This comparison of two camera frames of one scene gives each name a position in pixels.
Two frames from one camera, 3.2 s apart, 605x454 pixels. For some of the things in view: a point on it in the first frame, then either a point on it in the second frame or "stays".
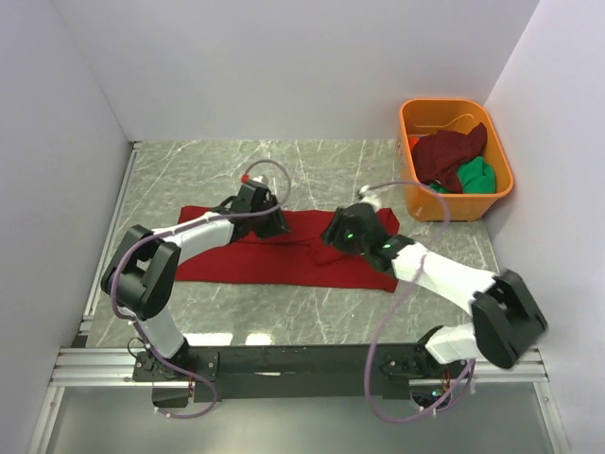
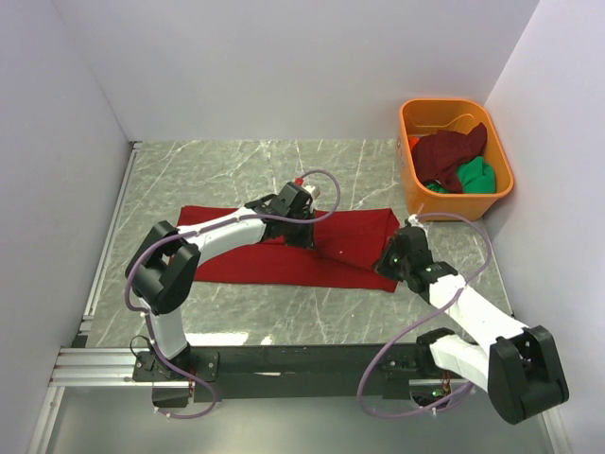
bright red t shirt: x=294 y=258 stays
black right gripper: x=339 y=220 to x=381 y=267
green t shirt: x=475 y=178 stays
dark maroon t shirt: x=438 y=157 stays
